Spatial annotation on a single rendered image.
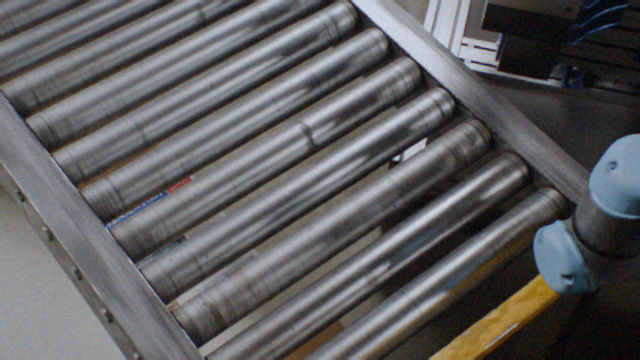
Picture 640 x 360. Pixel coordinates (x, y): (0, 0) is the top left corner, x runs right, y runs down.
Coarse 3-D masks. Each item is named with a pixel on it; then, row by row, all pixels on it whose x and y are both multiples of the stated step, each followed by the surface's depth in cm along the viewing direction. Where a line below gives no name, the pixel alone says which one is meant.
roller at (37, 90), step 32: (192, 0) 123; (224, 0) 124; (256, 0) 128; (128, 32) 119; (160, 32) 120; (192, 32) 124; (64, 64) 115; (96, 64) 117; (128, 64) 120; (32, 96) 113; (64, 96) 116
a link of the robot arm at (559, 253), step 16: (576, 208) 92; (560, 224) 92; (544, 240) 92; (560, 240) 90; (576, 240) 90; (544, 256) 93; (560, 256) 90; (576, 256) 89; (592, 256) 89; (544, 272) 94; (560, 272) 90; (576, 272) 89; (592, 272) 90; (608, 272) 90; (624, 272) 91; (560, 288) 91; (576, 288) 91; (592, 288) 91
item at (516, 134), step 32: (352, 0) 124; (384, 0) 124; (384, 32) 121; (416, 32) 121; (384, 64) 125; (416, 64) 118; (448, 64) 118; (416, 96) 122; (480, 96) 115; (448, 128) 120; (512, 128) 112; (480, 160) 118; (544, 160) 110; (576, 192) 107
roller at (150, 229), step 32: (352, 96) 114; (384, 96) 116; (288, 128) 111; (320, 128) 112; (352, 128) 115; (256, 160) 108; (288, 160) 110; (192, 192) 105; (224, 192) 106; (128, 224) 102; (160, 224) 103; (192, 224) 105; (128, 256) 102
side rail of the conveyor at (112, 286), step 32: (0, 96) 112; (0, 128) 109; (0, 160) 107; (32, 160) 107; (32, 192) 104; (64, 192) 104; (32, 224) 113; (64, 224) 102; (96, 224) 102; (64, 256) 104; (96, 256) 100; (96, 288) 98; (128, 288) 98; (128, 320) 96; (160, 320) 96; (128, 352) 101; (160, 352) 94; (192, 352) 94
